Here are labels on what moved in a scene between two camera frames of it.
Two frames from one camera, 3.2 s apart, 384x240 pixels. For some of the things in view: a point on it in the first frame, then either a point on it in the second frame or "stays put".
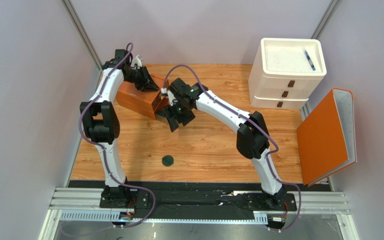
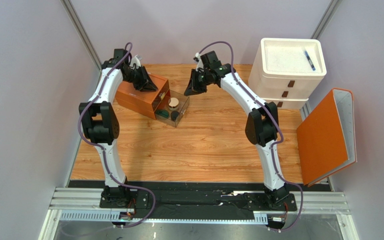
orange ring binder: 327,137 stays put
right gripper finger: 173,123 -> 202,86
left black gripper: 148,84 stays put
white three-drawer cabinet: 285,73 stays put
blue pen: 309,60 stays put
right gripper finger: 188,118 -> 192,88
